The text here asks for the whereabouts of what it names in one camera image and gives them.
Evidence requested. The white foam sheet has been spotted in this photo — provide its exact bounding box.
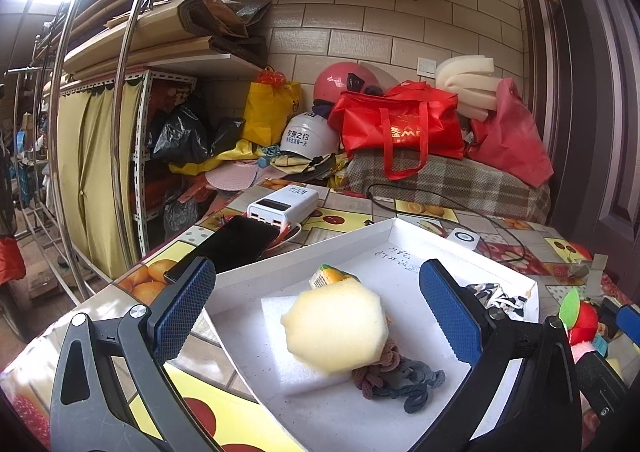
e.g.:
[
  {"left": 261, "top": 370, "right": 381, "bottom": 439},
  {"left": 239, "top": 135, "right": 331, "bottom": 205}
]
[{"left": 260, "top": 295, "right": 386, "bottom": 395}]

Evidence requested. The red plastic bag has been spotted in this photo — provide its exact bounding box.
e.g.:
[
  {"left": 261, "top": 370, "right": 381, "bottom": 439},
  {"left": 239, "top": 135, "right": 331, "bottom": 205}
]
[{"left": 467, "top": 77, "right": 555, "bottom": 187}]

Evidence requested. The white cable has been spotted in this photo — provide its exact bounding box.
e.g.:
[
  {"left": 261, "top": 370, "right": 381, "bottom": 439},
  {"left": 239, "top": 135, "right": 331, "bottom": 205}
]
[{"left": 260, "top": 221, "right": 304, "bottom": 253}]

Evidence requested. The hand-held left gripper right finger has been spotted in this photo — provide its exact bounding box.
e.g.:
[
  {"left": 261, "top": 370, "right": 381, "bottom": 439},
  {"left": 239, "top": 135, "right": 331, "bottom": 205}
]
[{"left": 419, "top": 259, "right": 583, "bottom": 452}]

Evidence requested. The red garment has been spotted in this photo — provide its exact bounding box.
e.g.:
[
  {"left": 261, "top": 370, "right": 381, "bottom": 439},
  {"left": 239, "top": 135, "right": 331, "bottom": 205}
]
[{"left": 0, "top": 237, "right": 26, "bottom": 283}]

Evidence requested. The dark panelled door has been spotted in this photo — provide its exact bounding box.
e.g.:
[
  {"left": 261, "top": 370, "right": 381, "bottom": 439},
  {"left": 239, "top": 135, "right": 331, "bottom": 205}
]
[{"left": 510, "top": 0, "right": 640, "bottom": 313}]

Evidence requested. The white power bank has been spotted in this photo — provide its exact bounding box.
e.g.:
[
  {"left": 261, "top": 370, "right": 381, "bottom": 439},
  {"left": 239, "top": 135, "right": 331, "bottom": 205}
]
[{"left": 246, "top": 185, "right": 320, "bottom": 224}]

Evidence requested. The plaid blanket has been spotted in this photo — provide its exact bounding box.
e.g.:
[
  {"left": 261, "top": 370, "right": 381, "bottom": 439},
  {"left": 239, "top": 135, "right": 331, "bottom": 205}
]
[{"left": 345, "top": 149, "right": 551, "bottom": 225}]

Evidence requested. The black cable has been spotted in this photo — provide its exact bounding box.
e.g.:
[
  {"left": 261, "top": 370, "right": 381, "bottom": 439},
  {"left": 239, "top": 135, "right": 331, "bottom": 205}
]
[{"left": 366, "top": 183, "right": 527, "bottom": 263}]

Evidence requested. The yellow green soft carton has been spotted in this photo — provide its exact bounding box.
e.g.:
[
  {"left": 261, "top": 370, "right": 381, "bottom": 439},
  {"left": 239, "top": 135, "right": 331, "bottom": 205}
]
[{"left": 308, "top": 263, "right": 362, "bottom": 290}]

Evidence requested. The blue grey knitted cord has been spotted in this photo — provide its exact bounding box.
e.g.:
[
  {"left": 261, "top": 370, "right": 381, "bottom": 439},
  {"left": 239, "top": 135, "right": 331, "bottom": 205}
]
[{"left": 372, "top": 357, "right": 447, "bottom": 415}]

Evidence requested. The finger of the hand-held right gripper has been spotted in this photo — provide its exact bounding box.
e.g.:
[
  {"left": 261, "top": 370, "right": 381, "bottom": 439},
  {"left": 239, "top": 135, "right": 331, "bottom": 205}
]
[
  {"left": 575, "top": 351, "right": 632, "bottom": 452},
  {"left": 600, "top": 296, "right": 640, "bottom": 333}
]

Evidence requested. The folded brown cardboard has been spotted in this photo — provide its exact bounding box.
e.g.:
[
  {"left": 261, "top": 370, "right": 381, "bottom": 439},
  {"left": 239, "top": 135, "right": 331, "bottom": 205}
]
[{"left": 177, "top": 0, "right": 273, "bottom": 66}]

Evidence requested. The black plastic bag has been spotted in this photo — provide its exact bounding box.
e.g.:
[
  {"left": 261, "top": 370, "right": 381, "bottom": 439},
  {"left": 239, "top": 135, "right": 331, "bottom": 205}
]
[
  {"left": 151, "top": 105, "right": 208, "bottom": 164},
  {"left": 207, "top": 117, "right": 246, "bottom": 155}
]

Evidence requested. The yellow cloth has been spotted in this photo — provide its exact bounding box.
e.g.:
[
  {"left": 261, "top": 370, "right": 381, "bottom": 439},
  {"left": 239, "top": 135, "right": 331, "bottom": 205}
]
[{"left": 170, "top": 139, "right": 261, "bottom": 175}]

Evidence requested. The white tray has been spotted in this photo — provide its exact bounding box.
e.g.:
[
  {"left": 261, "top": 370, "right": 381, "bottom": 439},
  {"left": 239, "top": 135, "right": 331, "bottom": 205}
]
[{"left": 202, "top": 217, "right": 541, "bottom": 452}]

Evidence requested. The grey plastic bag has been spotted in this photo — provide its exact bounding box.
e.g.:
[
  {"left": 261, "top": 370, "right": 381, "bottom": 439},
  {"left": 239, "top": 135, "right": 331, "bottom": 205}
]
[{"left": 165, "top": 197, "right": 201, "bottom": 233}]

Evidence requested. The red apple plush toy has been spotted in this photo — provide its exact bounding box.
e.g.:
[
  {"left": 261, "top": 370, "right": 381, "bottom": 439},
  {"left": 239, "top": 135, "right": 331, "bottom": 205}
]
[{"left": 559, "top": 287, "right": 601, "bottom": 345}]

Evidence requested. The pink sun hat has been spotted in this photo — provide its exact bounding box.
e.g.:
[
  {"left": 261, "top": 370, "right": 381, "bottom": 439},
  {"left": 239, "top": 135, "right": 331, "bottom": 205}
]
[{"left": 205, "top": 165, "right": 261, "bottom": 193}]

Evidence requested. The pink helmet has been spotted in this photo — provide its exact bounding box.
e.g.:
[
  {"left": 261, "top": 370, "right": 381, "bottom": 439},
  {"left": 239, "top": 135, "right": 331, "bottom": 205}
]
[{"left": 313, "top": 61, "right": 383, "bottom": 106}]

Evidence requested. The red tote bag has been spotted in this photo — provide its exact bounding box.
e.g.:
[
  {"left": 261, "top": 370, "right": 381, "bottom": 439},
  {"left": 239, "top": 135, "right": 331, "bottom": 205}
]
[{"left": 327, "top": 81, "right": 466, "bottom": 181}]

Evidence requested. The black and white patterned cloth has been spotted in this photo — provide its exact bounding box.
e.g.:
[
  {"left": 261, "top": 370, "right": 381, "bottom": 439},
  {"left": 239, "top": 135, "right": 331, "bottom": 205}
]
[{"left": 465, "top": 282, "right": 530, "bottom": 320}]

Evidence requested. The white helmet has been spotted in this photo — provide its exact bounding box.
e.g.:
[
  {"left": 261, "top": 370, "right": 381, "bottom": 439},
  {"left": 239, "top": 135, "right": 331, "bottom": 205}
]
[{"left": 279, "top": 112, "right": 341, "bottom": 155}]

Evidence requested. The white wireless charger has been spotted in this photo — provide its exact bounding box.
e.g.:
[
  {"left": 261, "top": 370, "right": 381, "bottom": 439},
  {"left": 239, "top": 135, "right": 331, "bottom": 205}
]
[{"left": 445, "top": 229, "right": 482, "bottom": 253}]

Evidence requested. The yellow sponge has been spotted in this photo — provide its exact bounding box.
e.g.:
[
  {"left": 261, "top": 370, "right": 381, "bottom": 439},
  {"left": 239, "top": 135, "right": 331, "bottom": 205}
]
[{"left": 280, "top": 278, "right": 388, "bottom": 375}]

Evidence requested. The pink brown knitted cord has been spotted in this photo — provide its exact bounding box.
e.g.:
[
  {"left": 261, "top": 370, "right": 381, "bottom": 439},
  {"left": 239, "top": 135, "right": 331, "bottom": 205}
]
[{"left": 350, "top": 337, "right": 401, "bottom": 400}]

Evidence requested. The chrome metal rack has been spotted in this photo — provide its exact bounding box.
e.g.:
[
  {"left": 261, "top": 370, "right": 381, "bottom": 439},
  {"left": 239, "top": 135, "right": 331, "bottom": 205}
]
[{"left": 30, "top": 0, "right": 161, "bottom": 303}]

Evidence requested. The yellow bag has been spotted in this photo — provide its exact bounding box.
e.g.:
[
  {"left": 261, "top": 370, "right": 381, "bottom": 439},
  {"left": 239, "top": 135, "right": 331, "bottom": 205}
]
[{"left": 241, "top": 67, "right": 303, "bottom": 145}]

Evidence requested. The yellow curtain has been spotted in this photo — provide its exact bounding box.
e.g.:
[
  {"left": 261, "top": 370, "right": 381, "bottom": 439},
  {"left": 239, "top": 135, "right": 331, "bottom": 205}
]
[{"left": 56, "top": 77, "right": 146, "bottom": 278}]

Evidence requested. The stack of wooden boards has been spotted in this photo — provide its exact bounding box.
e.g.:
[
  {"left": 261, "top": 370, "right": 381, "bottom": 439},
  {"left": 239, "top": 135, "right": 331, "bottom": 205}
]
[{"left": 60, "top": 0, "right": 263, "bottom": 80}]

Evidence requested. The black smartphone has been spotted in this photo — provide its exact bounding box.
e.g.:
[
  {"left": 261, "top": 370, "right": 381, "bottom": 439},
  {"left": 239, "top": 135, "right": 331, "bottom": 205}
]
[{"left": 164, "top": 215, "right": 281, "bottom": 284}]

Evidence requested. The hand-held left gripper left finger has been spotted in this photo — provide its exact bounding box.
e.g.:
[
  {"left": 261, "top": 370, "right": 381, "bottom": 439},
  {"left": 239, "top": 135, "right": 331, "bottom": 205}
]
[{"left": 50, "top": 256, "right": 221, "bottom": 452}]

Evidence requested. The grey folded strip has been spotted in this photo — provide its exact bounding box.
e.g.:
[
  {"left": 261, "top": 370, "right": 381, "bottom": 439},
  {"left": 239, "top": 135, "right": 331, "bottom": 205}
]
[{"left": 570, "top": 255, "right": 608, "bottom": 298}]

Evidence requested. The white foam block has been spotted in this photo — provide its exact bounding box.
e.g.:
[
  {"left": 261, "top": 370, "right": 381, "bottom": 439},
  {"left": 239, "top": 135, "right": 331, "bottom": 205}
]
[{"left": 434, "top": 55, "right": 503, "bottom": 123}]

